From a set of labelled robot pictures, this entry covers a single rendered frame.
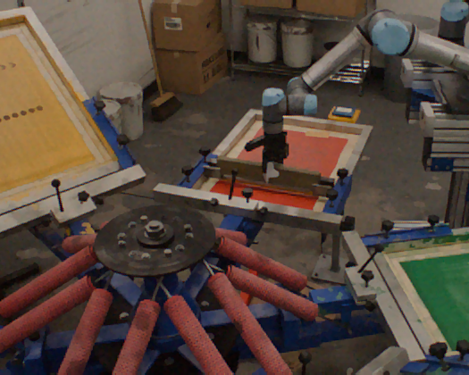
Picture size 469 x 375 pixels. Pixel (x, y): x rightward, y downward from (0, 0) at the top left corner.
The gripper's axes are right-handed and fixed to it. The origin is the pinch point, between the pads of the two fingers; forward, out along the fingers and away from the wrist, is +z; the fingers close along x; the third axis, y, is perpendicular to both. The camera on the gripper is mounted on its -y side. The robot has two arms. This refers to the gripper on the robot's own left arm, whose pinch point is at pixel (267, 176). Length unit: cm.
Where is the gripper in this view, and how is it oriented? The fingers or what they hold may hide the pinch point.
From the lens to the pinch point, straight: 244.4
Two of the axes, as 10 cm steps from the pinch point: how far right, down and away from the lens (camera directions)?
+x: 3.0, -4.8, 8.3
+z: -0.1, 8.6, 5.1
